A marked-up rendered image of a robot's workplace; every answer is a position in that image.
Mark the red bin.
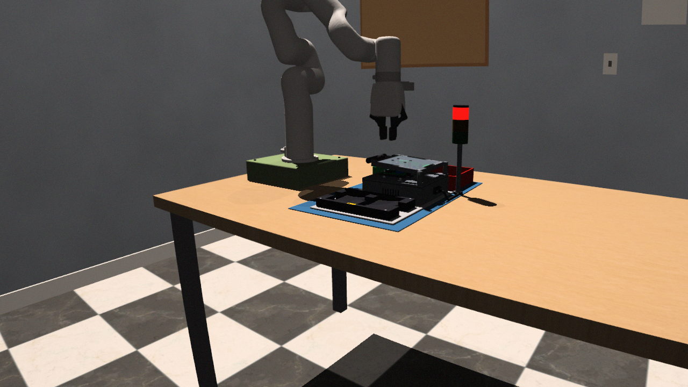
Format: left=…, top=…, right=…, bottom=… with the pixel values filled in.
left=431, top=166, right=474, bottom=191

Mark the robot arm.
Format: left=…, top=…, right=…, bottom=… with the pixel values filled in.
left=261, top=0, right=403, bottom=163

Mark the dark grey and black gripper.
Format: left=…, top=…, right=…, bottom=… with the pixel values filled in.
left=370, top=82, right=407, bottom=141

